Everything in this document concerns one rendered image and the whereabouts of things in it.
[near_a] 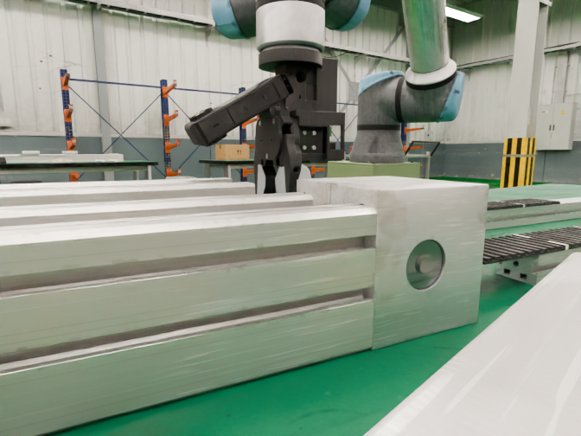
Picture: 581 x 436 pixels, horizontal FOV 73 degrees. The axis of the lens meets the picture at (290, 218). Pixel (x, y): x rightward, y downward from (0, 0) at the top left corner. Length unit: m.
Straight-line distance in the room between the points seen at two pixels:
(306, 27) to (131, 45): 7.88
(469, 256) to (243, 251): 0.15
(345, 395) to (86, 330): 0.12
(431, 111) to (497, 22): 12.41
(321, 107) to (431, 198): 0.24
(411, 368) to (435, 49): 0.82
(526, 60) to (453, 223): 6.68
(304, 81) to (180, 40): 8.17
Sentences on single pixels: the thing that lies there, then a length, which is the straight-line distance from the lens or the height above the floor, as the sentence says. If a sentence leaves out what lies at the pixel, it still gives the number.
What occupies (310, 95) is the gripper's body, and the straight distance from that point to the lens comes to 0.46.
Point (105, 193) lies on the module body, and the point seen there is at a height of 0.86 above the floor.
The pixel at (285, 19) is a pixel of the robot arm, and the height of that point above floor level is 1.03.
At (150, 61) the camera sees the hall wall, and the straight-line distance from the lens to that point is 8.31.
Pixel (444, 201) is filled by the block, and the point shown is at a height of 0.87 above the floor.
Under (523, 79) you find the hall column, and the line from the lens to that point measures 6.89.
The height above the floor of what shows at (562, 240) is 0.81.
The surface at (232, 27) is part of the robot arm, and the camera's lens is 0.63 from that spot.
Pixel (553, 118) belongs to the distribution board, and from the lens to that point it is 11.93.
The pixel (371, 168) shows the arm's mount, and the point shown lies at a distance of 1.00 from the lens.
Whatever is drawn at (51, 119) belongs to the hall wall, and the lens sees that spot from 7.89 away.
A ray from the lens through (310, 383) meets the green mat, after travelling 0.22.
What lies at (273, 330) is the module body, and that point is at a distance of 0.21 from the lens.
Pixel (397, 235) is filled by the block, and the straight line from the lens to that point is 0.23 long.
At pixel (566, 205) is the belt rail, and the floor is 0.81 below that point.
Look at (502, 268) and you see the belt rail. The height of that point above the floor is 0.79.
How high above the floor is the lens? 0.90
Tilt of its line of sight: 10 degrees down
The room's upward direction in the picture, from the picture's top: straight up
